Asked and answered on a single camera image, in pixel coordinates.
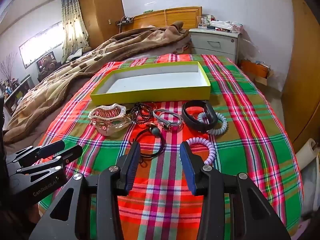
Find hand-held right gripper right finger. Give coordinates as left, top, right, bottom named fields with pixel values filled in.
left=180, top=141, right=299, bottom=240

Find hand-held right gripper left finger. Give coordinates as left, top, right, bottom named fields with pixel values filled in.
left=29, top=141, right=142, bottom=240

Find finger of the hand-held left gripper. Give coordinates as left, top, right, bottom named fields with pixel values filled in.
left=7, top=140, right=66, bottom=166
left=16, top=145, right=83, bottom=184

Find purple spiral hair tie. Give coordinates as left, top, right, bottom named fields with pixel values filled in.
left=185, top=137, right=216, bottom=166

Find beige hair claw clip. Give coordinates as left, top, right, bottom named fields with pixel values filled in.
left=92, top=116, right=132, bottom=136

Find black hair tie teal bead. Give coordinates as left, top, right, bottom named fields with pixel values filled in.
left=129, top=123, right=167, bottom=168

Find black smart wristband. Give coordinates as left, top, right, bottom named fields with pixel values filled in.
left=181, top=100, right=218, bottom=133

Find clear hair claw clip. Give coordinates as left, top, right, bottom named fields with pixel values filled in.
left=88, top=103, right=127, bottom=127

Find yellow-green cardboard box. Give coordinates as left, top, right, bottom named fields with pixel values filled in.
left=89, top=61, right=212, bottom=105

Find plaid cloth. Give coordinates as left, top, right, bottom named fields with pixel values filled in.
left=37, top=54, right=304, bottom=240

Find low shelf with small things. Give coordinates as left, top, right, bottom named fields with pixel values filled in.
left=4, top=74, right=34, bottom=114

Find brown patterned blanket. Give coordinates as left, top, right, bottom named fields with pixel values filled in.
left=2, top=21, right=192, bottom=144

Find brown teddy bear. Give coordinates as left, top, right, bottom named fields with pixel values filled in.
left=36, top=51, right=59, bottom=75

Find window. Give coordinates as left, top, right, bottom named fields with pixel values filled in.
left=19, top=21, right=64, bottom=69

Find open cardboard box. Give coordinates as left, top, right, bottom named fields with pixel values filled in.
left=255, top=70, right=274, bottom=85

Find orange box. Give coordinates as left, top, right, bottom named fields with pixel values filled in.
left=240, top=59, right=270, bottom=79

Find white paper roll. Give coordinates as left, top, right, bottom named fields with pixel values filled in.
left=296, top=138, right=319, bottom=172

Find dotted curtain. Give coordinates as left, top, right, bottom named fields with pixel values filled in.
left=61, top=0, right=89, bottom=57

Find grey nightstand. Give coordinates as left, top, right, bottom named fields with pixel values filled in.
left=189, top=27, right=242, bottom=64

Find power strip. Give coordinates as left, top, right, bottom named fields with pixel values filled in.
left=116, top=16, right=134, bottom=25

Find clutter on nightstand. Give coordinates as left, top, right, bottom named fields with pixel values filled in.
left=207, top=15, right=244, bottom=33

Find wooden wardrobe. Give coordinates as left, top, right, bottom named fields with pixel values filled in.
left=77, top=0, right=125, bottom=49

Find wooden door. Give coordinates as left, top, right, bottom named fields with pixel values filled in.
left=281, top=0, right=320, bottom=153

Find wooden headboard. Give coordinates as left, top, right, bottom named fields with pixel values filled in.
left=122, top=6, right=203, bottom=33

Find pale blue spiral hair tie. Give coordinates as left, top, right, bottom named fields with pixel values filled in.
left=197, top=112, right=228, bottom=135

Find black beaded bracelet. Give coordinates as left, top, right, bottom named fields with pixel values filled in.
left=130, top=102, right=155, bottom=124

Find grey strap bracelet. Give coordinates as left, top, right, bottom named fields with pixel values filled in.
left=152, top=109, right=185, bottom=131

